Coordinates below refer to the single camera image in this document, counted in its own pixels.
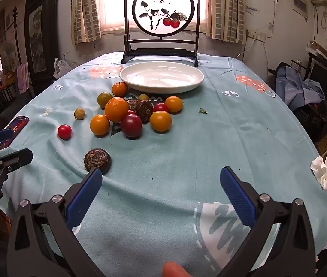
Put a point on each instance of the beige checked curtain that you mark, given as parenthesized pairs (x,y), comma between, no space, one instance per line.
(84,11)
(227,11)

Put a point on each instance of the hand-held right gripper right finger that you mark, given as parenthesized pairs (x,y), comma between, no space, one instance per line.
(237,196)

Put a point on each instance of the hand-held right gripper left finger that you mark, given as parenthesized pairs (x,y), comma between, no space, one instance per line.
(85,196)

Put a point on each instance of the green tomato calyx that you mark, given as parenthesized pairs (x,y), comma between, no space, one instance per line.
(203,111)

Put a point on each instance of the person's right hand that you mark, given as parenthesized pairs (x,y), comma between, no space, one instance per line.
(175,269)

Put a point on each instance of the green tomato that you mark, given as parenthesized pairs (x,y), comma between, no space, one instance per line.
(104,99)

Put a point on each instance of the white plastic bag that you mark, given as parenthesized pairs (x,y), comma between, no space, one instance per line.
(61,68)

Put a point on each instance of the light blue printed tablecloth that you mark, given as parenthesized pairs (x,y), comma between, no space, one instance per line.
(180,150)

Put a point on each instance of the dark wooden painted table screen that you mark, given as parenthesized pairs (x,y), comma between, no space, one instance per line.
(160,53)

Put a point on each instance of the small mandarin orange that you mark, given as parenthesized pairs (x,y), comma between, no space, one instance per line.
(119,89)

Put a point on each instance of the pink towel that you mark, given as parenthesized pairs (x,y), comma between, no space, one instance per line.
(22,78)

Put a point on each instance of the orange tomato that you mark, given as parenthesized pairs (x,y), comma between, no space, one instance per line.
(100,125)
(173,104)
(160,121)

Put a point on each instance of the dark red plum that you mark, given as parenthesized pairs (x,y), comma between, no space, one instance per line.
(131,125)

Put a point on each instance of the small yellow round fruit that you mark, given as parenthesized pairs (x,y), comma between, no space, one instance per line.
(79,113)
(143,97)

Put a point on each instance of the brown water chestnut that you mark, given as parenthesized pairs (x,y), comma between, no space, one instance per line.
(142,111)
(97,159)

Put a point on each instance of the red cherry tomato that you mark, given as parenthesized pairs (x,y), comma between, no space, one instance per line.
(160,107)
(64,132)

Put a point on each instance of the crumpled white tissue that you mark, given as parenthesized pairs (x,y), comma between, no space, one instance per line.
(325,168)

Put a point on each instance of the white wall socket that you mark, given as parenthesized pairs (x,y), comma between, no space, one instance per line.
(258,36)

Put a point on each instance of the smartphone with red case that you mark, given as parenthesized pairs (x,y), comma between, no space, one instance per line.
(17,125)

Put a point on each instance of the white wall electrical box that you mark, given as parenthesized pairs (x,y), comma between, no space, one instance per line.
(300,5)

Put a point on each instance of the electric fan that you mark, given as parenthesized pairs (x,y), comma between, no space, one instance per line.
(7,53)

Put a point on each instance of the bright window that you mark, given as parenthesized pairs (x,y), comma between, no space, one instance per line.
(111,5)

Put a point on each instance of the large orange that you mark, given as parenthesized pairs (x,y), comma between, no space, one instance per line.
(116,109)

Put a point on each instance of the black monitor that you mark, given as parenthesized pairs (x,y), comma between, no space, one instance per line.
(323,76)

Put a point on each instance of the pile of blue clothes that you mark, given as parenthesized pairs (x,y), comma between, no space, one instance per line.
(299,86)

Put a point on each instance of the white oval plate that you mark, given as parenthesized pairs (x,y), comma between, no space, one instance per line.
(157,76)

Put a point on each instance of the dark wooden framed panel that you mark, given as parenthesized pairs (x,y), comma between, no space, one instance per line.
(51,20)

